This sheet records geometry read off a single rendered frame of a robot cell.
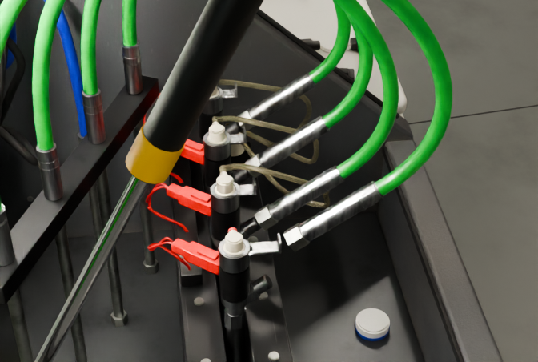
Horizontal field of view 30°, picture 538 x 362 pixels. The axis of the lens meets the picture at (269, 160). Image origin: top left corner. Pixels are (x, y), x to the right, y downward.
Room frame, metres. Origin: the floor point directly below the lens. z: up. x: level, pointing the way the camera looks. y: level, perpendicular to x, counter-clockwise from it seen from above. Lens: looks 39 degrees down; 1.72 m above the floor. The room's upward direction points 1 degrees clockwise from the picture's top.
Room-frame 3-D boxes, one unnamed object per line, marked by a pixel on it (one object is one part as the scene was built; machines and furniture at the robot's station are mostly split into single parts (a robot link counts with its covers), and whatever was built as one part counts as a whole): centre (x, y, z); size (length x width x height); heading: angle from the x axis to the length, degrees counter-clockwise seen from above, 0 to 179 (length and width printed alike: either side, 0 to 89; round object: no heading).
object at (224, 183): (0.73, 0.04, 1.09); 0.02 x 0.02 x 0.03
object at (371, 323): (0.78, -0.12, 0.84); 0.04 x 0.04 x 0.01
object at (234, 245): (0.65, 0.03, 1.09); 0.02 x 0.02 x 0.03
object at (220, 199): (0.73, 0.03, 0.98); 0.05 x 0.03 x 0.21; 98
